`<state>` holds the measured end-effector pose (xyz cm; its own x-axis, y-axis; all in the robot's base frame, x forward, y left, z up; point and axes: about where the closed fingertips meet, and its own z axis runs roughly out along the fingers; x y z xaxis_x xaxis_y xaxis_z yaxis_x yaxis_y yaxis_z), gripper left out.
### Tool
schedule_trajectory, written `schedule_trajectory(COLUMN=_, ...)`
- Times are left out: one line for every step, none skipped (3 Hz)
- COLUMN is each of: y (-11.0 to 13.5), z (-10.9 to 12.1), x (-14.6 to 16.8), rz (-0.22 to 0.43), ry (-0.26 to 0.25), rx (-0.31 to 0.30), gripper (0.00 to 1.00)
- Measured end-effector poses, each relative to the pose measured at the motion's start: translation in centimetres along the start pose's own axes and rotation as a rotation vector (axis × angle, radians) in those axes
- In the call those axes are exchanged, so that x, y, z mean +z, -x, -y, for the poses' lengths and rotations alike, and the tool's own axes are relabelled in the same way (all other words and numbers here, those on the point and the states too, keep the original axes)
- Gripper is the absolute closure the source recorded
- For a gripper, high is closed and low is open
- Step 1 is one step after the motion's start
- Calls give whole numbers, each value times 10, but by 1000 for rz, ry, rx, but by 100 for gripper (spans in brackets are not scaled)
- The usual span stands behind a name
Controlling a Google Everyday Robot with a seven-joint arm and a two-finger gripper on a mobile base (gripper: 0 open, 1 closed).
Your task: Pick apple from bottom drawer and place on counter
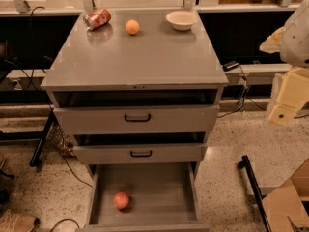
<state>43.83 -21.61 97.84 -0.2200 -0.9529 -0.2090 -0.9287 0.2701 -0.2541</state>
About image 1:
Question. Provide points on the black table leg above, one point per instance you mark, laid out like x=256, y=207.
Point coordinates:
x=35, y=160

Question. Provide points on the red apple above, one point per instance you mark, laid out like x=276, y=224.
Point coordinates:
x=121, y=200

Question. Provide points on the grey drawer cabinet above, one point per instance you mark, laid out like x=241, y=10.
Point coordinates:
x=159, y=66

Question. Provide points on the black drawer handle middle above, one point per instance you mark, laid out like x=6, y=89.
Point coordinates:
x=145, y=154

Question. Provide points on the red soda can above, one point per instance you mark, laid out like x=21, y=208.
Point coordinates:
x=96, y=19

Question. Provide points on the grey bottom drawer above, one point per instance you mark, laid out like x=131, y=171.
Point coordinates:
x=162, y=198

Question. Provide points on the grey middle drawer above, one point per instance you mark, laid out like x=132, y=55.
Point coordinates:
x=118, y=154

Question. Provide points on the grey drawer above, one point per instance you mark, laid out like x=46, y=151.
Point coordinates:
x=118, y=154
x=110, y=120
x=162, y=198

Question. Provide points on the black drawer handle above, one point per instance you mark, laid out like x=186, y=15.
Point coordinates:
x=145, y=154
x=137, y=118

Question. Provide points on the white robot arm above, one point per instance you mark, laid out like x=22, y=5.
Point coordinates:
x=294, y=48

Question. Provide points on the black drawer handle top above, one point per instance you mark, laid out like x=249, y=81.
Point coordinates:
x=137, y=118

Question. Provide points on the cardboard box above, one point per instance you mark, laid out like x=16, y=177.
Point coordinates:
x=284, y=206

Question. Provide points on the orange fruit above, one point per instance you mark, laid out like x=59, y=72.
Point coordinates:
x=132, y=27

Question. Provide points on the black metal stand leg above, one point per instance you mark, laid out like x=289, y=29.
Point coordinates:
x=246, y=164

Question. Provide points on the grey top drawer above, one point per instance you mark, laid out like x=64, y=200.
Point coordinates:
x=110, y=120

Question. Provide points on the white bowl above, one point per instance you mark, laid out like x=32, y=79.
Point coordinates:
x=182, y=20

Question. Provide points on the black power adapter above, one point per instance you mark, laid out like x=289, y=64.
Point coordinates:
x=230, y=66

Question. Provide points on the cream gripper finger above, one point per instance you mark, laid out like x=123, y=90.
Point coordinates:
x=272, y=43
x=290, y=92

